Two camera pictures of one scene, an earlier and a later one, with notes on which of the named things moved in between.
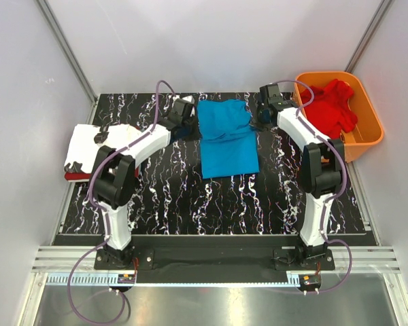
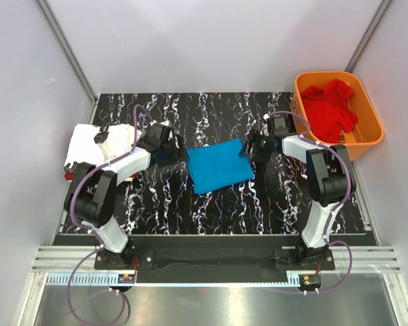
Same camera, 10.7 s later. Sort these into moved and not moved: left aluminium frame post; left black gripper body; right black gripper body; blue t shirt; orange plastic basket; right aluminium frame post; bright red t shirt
Moved: blue t shirt; right black gripper body; left black gripper body
Not moved: orange plastic basket; bright red t shirt; left aluminium frame post; right aluminium frame post
